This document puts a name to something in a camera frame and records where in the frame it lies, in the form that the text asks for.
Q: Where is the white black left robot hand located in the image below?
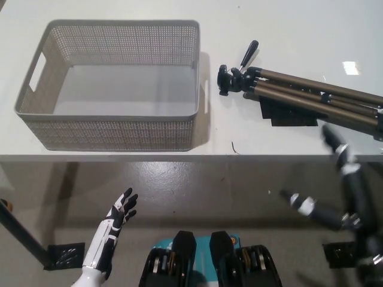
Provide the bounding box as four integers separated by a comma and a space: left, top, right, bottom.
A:
82, 187, 139, 273

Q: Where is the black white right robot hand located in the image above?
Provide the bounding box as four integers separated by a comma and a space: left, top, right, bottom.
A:
279, 124, 383, 287

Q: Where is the bronze black camera tripod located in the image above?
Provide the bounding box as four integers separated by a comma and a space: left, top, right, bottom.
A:
217, 39, 383, 135

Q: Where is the black left robot body block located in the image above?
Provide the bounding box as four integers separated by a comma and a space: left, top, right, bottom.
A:
139, 230, 198, 287

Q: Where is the black robot body block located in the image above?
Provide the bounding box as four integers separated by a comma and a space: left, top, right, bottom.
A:
139, 230, 198, 287
209, 230, 284, 287

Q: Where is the black tape patch on desk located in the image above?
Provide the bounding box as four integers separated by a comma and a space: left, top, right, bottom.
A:
259, 94, 318, 128

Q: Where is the black right robot body block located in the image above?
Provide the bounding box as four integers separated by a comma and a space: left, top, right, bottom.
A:
209, 230, 284, 287

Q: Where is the black table leg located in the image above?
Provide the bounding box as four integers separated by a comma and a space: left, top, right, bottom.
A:
0, 199, 52, 269

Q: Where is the grey perforated plastic basket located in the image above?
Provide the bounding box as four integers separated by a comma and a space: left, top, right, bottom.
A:
13, 19, 211, 152

